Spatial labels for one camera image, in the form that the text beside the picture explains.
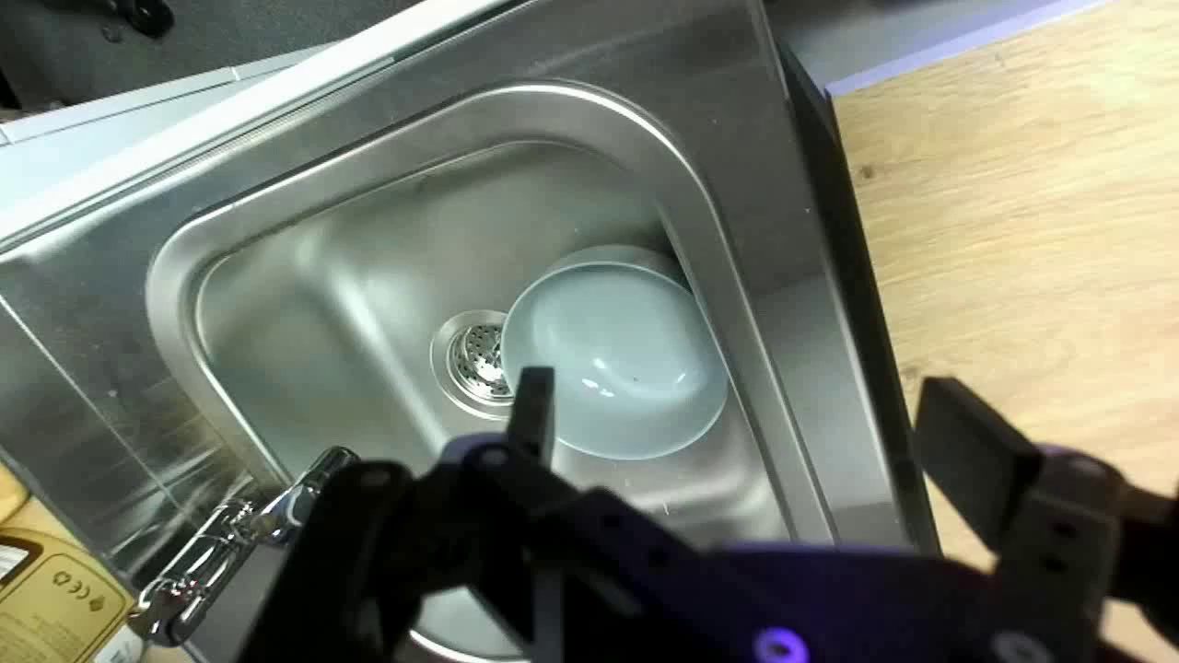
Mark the stainless steel sink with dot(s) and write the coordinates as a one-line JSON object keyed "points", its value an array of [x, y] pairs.
{"points": [[350, 276]]}

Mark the metal sink drain strainer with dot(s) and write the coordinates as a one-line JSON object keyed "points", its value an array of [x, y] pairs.
{"points": [[470, 354]]}

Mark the chrome tap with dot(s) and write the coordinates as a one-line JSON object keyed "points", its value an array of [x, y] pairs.
{"points": [[216, 543]]}

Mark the pale blue bowl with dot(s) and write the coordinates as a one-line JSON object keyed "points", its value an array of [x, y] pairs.
{"points": [[617, 359]]}

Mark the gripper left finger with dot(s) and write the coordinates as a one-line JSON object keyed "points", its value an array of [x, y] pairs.
{"points": [[516, 497]]}

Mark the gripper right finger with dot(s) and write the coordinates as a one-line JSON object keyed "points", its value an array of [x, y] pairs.
{"points": [[1059, 534]]}

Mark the yellow cardboard box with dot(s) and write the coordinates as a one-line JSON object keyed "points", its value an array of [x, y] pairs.
{"points": [[46, 599]]}

